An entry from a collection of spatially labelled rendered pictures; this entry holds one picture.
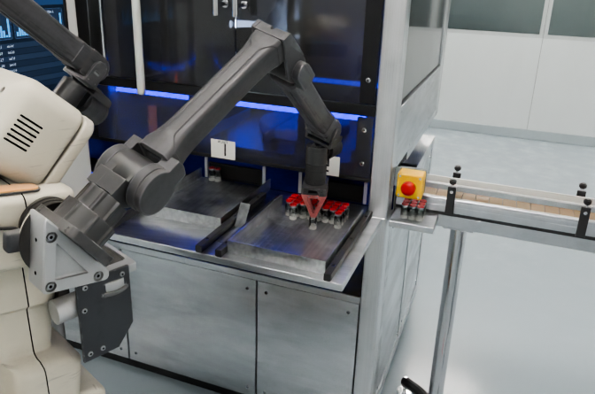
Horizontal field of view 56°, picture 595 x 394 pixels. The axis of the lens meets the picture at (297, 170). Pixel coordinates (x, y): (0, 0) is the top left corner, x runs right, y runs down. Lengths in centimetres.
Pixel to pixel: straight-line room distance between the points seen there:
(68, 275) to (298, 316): 115
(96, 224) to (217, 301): 122
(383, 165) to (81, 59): 84
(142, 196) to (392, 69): 88
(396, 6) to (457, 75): 469
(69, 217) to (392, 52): 97
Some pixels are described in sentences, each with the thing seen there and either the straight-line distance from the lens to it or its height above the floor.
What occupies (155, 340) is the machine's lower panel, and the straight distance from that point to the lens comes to 229.
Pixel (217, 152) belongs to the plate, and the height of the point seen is 101.
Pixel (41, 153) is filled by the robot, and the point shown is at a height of 127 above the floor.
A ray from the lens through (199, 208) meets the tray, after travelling 169.
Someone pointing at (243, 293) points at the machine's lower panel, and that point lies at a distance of 196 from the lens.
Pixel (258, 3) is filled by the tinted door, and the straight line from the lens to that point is 165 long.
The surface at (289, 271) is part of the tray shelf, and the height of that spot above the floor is 88.
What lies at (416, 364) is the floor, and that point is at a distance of 256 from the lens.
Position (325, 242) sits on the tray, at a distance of 149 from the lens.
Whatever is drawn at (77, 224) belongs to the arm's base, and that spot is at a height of 121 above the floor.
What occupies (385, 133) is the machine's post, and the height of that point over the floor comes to 114.
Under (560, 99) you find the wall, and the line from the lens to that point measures 621.
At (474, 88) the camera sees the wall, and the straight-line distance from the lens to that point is 619.
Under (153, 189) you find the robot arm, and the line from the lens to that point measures 87.
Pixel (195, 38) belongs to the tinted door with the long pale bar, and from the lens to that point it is 176.
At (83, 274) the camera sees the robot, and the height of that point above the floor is 113.
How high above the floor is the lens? 155
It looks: 20 degrees down
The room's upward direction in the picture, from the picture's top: 2 degrees clockwise
